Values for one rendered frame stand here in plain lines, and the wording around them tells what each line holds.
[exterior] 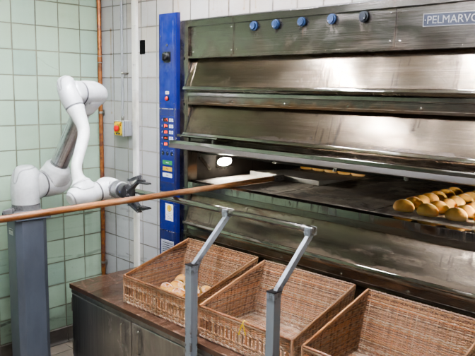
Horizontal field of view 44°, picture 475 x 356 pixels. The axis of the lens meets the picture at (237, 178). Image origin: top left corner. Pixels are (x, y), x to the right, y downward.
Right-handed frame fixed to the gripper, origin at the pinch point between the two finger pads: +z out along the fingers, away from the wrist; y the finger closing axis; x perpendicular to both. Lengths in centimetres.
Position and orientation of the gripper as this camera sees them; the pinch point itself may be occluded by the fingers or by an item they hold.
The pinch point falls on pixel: (146, 196)
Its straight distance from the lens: 290.0
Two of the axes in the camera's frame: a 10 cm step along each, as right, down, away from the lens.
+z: 7.1, 1.2, -6.9
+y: -0.2, 9.9, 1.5
